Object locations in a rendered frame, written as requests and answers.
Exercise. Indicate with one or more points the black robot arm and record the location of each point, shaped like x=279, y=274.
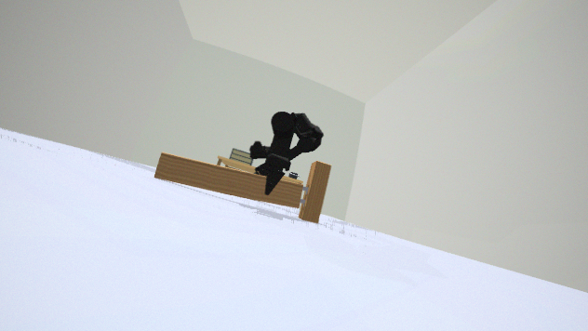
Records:
x=284, y=126

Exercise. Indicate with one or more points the wooden side rail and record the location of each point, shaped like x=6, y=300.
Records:
x=216, y=178

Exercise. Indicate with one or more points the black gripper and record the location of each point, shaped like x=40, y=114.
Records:
x=274, y=164

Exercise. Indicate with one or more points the wooden post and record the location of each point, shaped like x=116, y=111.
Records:
x=314, y=199

